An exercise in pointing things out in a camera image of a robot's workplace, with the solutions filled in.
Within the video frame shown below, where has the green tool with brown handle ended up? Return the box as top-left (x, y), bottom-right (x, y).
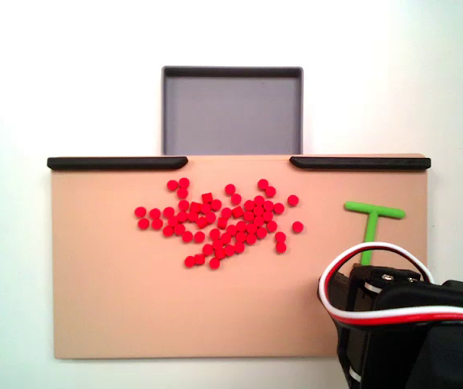
top-left (344, 200), bottom-right (407, 269)

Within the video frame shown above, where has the grey square tray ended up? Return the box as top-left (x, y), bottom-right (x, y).
top-left (161, 65), bottom-right (305, 156)

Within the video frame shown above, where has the tan rectangular board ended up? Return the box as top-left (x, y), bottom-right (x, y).
top-left (47, 152), bottom-right (431, 360)

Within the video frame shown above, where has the red white black cable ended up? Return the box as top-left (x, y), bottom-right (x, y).
top-left (316, 242), bottom-right (463, 330)

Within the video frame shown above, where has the black edge rail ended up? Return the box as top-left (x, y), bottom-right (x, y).
top-left (289, 156), bottom-right (432, 172)
top-left (46, 156), bottom-right (189, 171)

